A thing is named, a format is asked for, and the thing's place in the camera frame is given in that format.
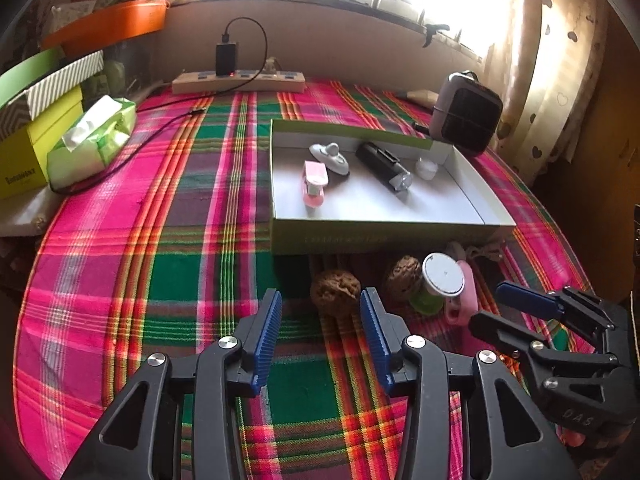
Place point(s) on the orange shelf tray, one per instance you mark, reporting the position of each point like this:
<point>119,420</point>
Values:
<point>109,26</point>

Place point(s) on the green white cardboard box tray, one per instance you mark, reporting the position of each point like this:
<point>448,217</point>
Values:
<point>361,212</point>

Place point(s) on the striped white box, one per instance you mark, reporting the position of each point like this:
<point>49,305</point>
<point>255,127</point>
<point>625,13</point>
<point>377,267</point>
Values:
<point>33,101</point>

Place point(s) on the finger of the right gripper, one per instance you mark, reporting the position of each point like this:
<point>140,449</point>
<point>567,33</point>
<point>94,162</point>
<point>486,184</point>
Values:
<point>584,314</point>
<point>508,337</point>

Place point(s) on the green flat lid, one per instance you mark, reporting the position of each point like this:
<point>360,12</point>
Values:
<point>25,74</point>

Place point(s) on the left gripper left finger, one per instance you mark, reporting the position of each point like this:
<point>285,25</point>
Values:
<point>139,434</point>

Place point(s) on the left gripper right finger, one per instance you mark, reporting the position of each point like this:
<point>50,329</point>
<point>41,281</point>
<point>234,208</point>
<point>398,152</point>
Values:
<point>504,435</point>

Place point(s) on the brown walnut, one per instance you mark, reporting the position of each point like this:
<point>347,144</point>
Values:
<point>335,293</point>
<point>403,279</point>

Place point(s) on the beige power strip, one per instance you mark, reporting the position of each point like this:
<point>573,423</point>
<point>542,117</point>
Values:
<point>242,80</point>

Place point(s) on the green tissue pack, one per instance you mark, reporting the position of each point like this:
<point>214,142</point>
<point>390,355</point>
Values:
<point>91,144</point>

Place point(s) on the wooden brush handle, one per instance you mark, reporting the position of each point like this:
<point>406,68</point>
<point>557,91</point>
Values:
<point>423,98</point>

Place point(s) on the black window latch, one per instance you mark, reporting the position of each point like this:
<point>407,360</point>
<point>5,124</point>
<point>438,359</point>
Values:
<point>431,30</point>

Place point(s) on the black charger adapter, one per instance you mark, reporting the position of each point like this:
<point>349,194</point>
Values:
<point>226,56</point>

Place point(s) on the black bike light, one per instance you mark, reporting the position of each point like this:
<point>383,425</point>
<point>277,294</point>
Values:
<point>385,166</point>

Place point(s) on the pink plaid bed cloth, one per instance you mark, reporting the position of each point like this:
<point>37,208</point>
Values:
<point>168,254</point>

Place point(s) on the heart pattern curtain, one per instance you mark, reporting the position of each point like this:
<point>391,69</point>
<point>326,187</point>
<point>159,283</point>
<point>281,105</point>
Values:
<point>544,60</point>

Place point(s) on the yellow green box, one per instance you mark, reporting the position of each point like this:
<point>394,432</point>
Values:
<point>23,163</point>

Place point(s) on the white plug on strip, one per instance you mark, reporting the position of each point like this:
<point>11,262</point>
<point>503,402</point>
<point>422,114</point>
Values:
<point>272,66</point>

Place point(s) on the white lid green jar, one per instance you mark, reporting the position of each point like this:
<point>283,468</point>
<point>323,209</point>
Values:
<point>442,279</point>

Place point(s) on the grey black fan heater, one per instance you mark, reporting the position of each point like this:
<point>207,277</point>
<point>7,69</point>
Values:
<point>465,114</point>

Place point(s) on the white panda figure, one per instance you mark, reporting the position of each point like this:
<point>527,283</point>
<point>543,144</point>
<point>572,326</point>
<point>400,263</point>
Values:
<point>331,156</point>

